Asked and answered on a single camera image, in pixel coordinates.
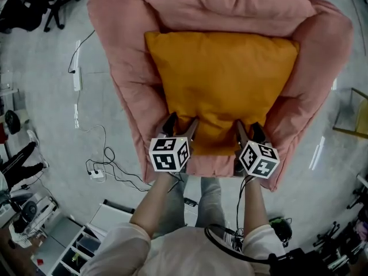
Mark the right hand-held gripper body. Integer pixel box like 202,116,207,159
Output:
233,135,281,181

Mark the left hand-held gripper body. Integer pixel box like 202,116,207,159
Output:
148,124,197,174

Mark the orange pillow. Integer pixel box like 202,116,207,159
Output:
144,31,301,156

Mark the pink padded seat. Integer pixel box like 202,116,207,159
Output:
87,0,354,192

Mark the person's left forearm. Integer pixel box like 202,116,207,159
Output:
129,171,185,240

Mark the person's right forearm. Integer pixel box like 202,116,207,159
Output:
242,176,271,236

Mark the person's left leg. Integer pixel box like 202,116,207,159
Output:
154,173,191,240

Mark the person's leg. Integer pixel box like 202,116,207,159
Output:
194,176,227,229
154,173,191,240

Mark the person's right leg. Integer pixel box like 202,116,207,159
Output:
194,176,227,229

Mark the black and green bag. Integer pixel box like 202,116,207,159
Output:
267,216,293,248

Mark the small white power strip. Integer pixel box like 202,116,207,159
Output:
87,168,106,180

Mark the black tripod stand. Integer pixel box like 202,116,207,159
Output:
312,220,346,248

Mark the person's white shirt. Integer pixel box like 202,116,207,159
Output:
79,221,288,276

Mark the long white power strip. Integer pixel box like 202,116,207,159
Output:
72,66,83,92

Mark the white shelf unit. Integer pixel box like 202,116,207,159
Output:
30,199,136,276

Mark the black round fan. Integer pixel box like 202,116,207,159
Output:
4,109,22,135

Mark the black office chair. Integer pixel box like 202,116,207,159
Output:
0,0,83,34

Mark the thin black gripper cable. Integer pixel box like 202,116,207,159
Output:
236,175,250,237

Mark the black floor cable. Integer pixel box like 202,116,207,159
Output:
85,146,153,192

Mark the white floor cable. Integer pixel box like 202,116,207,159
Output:
74,90,109,166

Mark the thick black cable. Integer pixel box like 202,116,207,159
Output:
204,223,273,263

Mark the yellow frame chair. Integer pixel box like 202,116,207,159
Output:
332,87,368,139

